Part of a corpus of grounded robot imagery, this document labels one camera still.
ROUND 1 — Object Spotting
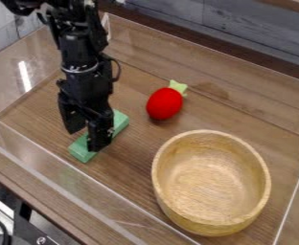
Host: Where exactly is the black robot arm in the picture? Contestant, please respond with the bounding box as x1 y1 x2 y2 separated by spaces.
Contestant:
0 0 118 151

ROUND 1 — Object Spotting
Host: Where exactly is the red plush strawberry toy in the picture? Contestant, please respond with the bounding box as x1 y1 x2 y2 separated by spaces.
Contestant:
146 79 189 120

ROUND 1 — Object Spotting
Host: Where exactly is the brown wooden bowl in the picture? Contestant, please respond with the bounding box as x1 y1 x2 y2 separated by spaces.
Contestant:
151 129 271 237

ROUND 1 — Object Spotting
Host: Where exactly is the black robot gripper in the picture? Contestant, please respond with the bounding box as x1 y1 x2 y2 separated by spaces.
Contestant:
56 63 115 152

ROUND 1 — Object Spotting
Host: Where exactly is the clear acrylic corner bracket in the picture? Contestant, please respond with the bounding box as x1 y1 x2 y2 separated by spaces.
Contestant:
102 12 111 41

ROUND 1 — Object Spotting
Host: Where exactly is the green rectangular block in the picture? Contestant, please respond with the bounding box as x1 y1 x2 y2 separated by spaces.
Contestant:
68 109 130 164

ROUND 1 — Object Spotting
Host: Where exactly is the black metal table frame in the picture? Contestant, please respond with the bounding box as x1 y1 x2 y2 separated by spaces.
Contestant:
13 201 60 245

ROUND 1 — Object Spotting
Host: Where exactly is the clear acrylic tray enclosure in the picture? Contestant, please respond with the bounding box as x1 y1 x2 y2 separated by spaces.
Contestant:
0 15 299 245

